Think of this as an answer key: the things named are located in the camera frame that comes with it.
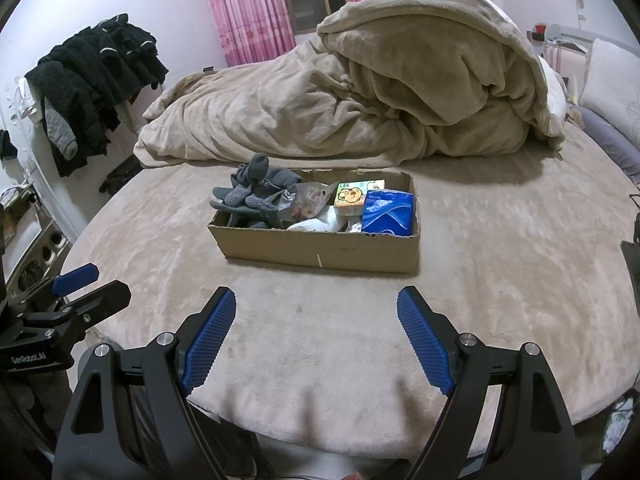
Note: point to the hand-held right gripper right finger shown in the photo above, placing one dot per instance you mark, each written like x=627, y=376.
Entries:
x=425, y=340

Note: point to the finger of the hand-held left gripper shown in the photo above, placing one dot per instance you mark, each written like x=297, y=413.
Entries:
x=75, y=276
x=100, y=302

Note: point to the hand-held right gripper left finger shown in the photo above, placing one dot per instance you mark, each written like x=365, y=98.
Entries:
x=210, y=340

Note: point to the blue white tissue pack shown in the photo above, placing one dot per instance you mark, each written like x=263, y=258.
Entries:
x=387, y=212

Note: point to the white wrapper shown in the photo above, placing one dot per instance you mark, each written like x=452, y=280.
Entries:
x=354, y=226

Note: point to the cardboard box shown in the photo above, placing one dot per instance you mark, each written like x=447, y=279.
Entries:
x=320, y=250

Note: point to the grey dotted glove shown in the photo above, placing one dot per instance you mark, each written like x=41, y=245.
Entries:
x=235, y=197
x=265, y=202

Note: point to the white sock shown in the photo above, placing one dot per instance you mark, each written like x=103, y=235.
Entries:
x=317, y=222

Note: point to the yellow cartoon tissue pack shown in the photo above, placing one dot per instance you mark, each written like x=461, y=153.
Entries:
x=357, y=195

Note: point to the clear plastic bag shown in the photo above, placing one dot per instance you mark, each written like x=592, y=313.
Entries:
x=305, y=200

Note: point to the metal side shelf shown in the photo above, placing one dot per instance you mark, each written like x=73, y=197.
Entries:
x=30, y=245

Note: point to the round bed with beige sheet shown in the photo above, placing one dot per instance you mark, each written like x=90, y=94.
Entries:
x=300, y=360

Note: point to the grey quilted garment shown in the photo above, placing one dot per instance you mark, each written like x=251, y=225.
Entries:
x=60, y=132

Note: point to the hanging black clothes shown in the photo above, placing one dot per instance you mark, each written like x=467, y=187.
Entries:
x=100, y=75

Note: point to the beige fleece blanket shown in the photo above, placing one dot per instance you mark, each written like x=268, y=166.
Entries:
x=350, y=95

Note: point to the grey blue pillow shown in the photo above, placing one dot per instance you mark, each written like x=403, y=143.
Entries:
x=610, y=140

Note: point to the white pillow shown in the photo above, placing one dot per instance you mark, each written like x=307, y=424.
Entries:
x=552, y=85

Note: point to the flower print pillow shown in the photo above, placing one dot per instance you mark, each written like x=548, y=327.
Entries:
x=612, y=85

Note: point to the grey headboard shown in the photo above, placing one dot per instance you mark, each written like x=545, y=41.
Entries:
x=575, y=32

